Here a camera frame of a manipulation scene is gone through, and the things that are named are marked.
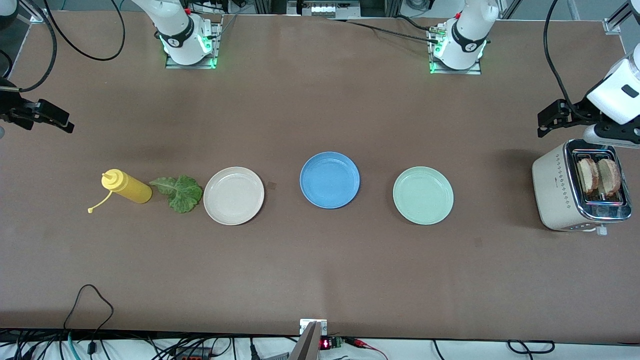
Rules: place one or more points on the toasted bread slice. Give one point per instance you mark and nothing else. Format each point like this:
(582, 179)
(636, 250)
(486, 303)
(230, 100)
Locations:
(610, 176)
(587, 176)

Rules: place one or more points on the yellow mustard squeeze bottle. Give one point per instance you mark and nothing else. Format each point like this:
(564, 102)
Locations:
(130, 189)

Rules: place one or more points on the green lettuce leaf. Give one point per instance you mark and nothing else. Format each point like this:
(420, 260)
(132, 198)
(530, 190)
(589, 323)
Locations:
(184, 192)

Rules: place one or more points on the light green round plate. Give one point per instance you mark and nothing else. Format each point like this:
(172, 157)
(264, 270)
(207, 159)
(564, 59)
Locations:
(423, 196)

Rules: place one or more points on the beige round plate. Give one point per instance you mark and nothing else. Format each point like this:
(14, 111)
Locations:
(233, 196)

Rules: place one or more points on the blue round plate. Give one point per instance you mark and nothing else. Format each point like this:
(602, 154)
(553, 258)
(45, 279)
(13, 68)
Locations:
(330, 180)

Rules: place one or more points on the cream chrome toaster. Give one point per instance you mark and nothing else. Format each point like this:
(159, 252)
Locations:
(555, 195)

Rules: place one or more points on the metal control box with lights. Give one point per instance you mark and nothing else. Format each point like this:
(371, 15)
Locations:
(325, 9)

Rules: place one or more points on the red clip lead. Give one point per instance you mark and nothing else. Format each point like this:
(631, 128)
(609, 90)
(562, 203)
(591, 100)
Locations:
(357, 342)

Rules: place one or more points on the circuit board with red display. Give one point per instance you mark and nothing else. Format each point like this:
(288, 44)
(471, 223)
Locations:
(327, 343)

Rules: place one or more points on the aluminium frame extrusion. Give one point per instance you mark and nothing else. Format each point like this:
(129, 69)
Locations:
(620, 20)
(35, 17)

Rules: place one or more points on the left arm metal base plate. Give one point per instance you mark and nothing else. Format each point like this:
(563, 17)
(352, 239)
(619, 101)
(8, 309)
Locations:
(455, 72)

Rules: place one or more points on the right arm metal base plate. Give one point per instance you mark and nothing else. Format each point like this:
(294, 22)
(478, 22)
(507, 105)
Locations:
(190, 66)

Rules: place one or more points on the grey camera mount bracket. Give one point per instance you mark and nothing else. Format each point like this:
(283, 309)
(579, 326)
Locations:
(310, 345)

